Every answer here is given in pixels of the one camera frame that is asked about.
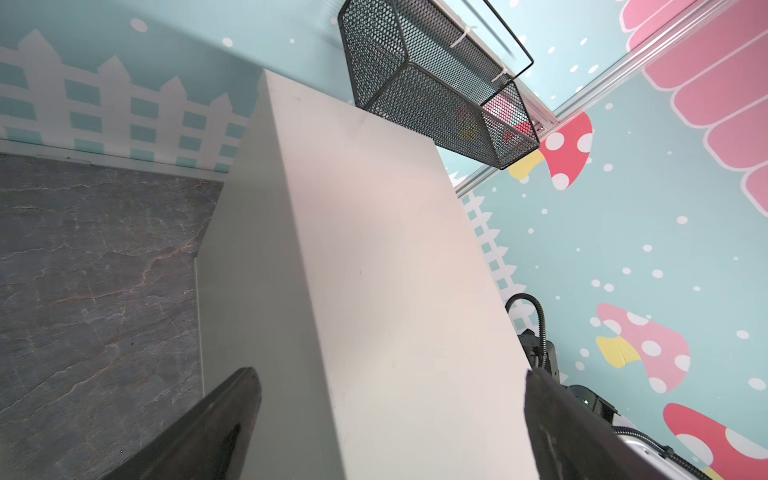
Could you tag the black mesh wall basket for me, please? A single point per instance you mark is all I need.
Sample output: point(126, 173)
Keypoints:
point(417, 65)

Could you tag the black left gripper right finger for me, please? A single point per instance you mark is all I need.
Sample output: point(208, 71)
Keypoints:
point(570, 442)

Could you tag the grey metal counter cabinet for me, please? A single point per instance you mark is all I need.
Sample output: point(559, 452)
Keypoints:
point(340, 265)

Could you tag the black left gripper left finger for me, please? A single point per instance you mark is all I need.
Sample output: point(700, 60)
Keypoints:
point(210, 441)

